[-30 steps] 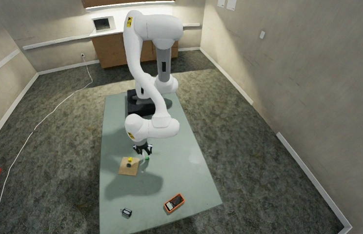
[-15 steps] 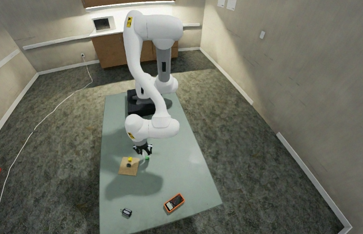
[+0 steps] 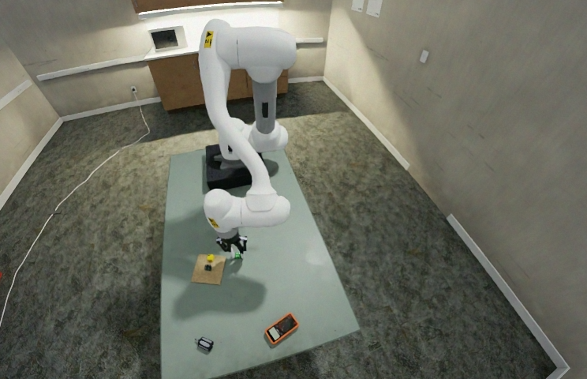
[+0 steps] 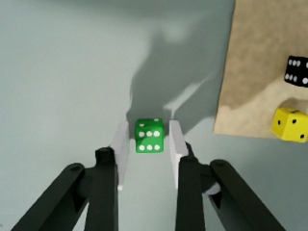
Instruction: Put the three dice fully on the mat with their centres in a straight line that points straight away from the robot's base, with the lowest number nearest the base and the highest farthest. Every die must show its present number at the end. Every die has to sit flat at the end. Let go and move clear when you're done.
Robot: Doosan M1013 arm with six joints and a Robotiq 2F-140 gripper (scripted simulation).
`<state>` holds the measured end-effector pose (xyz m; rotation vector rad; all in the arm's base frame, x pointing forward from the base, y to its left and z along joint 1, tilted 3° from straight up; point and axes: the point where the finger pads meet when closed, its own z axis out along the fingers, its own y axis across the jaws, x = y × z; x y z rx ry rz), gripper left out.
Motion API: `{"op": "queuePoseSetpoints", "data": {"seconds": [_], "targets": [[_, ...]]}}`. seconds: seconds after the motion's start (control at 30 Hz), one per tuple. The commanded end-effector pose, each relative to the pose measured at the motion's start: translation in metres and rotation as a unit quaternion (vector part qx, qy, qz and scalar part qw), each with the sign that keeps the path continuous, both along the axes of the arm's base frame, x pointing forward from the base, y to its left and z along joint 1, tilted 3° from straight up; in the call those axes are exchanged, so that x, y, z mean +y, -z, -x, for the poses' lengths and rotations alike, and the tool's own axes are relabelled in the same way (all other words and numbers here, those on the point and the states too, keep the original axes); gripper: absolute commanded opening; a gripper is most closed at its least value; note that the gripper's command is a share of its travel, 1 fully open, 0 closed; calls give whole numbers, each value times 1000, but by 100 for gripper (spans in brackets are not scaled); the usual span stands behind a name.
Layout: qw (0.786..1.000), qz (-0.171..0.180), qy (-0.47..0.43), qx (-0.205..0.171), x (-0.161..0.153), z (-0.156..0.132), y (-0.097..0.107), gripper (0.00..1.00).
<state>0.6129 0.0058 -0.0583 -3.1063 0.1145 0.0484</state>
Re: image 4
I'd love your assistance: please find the yellow die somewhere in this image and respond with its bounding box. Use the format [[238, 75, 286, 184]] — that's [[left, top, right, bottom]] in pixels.
[[270, 107, 308, 142]]

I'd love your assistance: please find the black die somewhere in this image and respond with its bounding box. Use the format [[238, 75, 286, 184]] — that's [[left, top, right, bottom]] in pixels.
[[284, 56, 308, 88]]

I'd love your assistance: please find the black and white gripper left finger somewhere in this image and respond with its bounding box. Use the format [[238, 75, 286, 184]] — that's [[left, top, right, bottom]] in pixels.
[[11, 122, 130, 231]]

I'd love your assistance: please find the beige mat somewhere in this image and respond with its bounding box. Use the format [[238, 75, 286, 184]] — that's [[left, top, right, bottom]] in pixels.
[[213, 0, 308, 139]]

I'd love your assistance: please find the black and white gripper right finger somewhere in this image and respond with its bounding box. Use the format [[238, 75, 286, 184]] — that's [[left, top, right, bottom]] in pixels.
[[169, 120, 286, 231]]

